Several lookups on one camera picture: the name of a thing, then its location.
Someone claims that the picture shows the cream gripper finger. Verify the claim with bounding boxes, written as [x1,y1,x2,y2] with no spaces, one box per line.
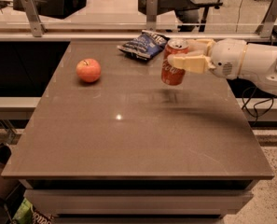
[187,39,215,56]
[167,54,215,74]

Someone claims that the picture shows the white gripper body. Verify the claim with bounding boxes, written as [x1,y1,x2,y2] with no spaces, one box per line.
[210,39,247,79]

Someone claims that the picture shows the red coke can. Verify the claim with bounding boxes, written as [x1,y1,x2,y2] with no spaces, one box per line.
[161,38,188,86]

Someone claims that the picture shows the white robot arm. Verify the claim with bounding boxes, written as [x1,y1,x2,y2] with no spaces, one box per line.
[167,38,277,96]

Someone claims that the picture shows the blue chip bag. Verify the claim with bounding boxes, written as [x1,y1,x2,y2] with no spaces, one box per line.
[118,30,169,61]

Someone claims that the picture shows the green snack bag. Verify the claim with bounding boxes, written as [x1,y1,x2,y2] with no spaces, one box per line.
[12,198,33,224]

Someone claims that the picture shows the black office chair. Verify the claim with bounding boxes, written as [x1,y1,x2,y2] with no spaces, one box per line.
[137,0,257,33]

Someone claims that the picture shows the red apple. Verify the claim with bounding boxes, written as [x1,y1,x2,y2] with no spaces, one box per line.
[76,58,101,83]

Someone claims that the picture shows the right metal bracket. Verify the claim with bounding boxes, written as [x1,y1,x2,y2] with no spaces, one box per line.
[256,0,277,38]

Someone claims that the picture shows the metal bracket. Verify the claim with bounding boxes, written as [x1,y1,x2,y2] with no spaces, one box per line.
[146,0,158,31]
[20,0,46,37]
[256,0,277,38]

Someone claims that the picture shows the middle metal bracket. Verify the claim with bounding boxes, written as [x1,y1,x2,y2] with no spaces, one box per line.
[146,0,158,31]

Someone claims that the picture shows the left metal bracket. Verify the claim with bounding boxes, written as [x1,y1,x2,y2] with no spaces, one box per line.
[20,0,46,37]

